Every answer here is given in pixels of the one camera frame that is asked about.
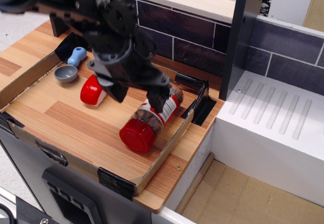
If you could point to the red and white toy sushi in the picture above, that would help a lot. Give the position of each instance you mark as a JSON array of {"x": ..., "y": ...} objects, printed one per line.
[{"x": 92, "y": 93}]

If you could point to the grey oven control panel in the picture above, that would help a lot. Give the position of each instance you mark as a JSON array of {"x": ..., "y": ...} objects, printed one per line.
[{"x": 74, "y": 206}]

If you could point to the grey and blue measuring spoon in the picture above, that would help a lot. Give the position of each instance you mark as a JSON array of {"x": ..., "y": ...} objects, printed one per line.
[{"x": 68, "y": 73}]

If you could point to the cardboard fence with black tape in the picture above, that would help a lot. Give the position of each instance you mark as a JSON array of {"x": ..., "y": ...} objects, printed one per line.
[{"x": 51, "y": 114}]

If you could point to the red-lidded basil spice bottle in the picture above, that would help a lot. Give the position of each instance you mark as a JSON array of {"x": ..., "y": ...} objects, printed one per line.
[{"x": 142, "y": 129}]

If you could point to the white toy sink drainboard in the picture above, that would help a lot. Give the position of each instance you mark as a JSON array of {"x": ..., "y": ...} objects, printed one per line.
[{"x": 273, "y": 131}]

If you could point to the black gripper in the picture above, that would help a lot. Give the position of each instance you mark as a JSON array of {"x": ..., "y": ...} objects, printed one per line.
[{"x": 117, "y": 72}]

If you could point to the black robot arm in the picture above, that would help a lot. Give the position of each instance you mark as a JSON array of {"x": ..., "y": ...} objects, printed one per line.
[{"x": 122, "y": 52}]

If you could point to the dark grey vertical post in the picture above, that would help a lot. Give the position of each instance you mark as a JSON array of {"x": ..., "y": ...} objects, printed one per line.
[{"x": 244, "y": 17}]

